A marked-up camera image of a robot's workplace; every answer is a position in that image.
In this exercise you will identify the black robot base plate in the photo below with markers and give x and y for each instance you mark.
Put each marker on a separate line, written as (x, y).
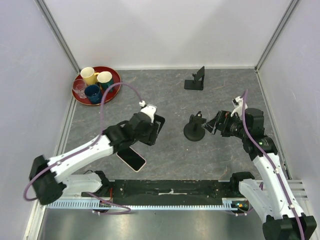
(167, 192)

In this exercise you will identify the yellow mug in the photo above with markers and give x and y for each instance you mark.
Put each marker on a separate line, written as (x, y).
(89, 75)

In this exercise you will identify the light blue cable duct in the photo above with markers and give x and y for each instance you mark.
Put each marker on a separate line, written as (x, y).
(95, 204)

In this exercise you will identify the green mug white inside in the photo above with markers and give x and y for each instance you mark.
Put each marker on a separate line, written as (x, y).
(105, 79)

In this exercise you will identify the pink-cased smartphone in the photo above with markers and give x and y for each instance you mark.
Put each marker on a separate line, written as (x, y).
(132, 159)

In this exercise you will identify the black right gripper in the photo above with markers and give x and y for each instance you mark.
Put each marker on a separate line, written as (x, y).
(223, 117)

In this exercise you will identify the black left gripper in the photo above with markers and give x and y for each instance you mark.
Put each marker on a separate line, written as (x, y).
(150, 137)

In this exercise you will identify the black smartphone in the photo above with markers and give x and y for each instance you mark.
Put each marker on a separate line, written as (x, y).
(159, 122)

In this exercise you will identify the black angled desk phone stand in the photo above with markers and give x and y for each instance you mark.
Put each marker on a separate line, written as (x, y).
(197, 83)

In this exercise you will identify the black round-base phone stand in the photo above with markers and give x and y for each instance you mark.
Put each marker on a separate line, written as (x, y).
(194, 130)

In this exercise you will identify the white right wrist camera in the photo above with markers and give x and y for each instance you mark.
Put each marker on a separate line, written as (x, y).
(238, 106)

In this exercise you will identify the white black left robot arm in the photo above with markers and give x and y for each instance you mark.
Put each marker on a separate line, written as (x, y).
(48, 176)

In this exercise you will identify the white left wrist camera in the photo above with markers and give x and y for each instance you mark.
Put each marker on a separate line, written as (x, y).
(148, 109)

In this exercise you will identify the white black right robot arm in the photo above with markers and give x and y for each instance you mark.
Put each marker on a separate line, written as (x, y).
(282, 216)

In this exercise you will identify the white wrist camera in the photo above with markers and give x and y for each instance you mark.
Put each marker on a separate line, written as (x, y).
(238, 106)
(148, 109)

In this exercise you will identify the dark blue mug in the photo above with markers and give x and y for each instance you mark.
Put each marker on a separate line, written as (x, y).
(94, 94)

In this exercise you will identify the clear drinking glass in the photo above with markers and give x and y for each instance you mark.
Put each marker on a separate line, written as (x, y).
(79, 86)

